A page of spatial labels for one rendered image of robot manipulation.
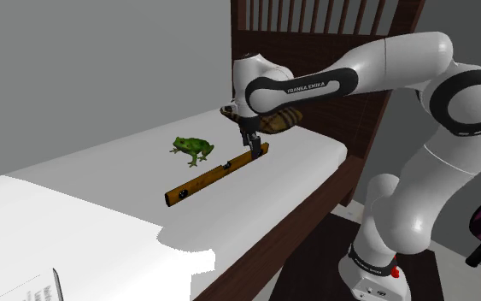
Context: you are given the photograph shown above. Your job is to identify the white book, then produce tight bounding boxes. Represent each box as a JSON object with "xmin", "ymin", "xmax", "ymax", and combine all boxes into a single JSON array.
[{"xmin": 0, "ymin": 268, "xmax": 65, "ymax": 301}]

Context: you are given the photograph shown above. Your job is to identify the green frog figure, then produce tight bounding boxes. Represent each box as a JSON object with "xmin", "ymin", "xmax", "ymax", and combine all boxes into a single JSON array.
[{"xmin": 169, "ymin": 136, "xmax": 215, "ymax": 168}]

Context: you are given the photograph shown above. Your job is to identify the brown plaid pillow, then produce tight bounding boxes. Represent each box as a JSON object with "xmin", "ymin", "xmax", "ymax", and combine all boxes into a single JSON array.
[{"xmin": 220, "ymin": 105, "xmax": 303, "ymax": 135}]

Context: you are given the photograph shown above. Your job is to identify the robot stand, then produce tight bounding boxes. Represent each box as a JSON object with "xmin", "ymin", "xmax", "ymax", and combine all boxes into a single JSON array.
[{"xmin": 267, "ymin": 212, "xmax": 446, "ymax": 301}]

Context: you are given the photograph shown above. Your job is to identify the wooden spirit level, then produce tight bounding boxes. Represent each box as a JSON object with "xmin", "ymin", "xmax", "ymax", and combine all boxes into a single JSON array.
[{"xmin": 164, "ymin": 142, "xmax": 270, "ymax": 208}]

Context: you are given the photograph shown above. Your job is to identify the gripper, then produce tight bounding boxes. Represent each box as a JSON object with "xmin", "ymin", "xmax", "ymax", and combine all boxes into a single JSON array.
[{"xmin": 238, "ymin": 115, "xmax": 264, "ymax": 161}]

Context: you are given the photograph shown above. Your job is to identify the white blanket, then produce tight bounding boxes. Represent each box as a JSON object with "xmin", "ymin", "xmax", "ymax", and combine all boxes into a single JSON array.
[{"xmin": 0, "ymin": 174, "xmax": 216, "ymax": 301}]

